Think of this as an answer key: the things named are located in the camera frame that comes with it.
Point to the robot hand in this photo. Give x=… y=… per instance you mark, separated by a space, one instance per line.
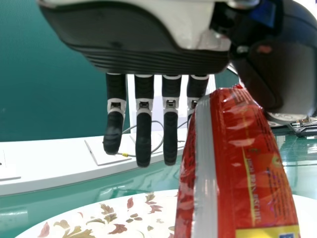
x=148 y=37

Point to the red biscuit packet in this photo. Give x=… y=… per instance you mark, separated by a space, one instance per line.
x=235 y=161

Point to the plate with brown leaf pattern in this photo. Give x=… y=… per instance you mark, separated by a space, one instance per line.
x=111 y=223

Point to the white socket strip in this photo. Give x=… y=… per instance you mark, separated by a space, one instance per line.
x=49 y=161

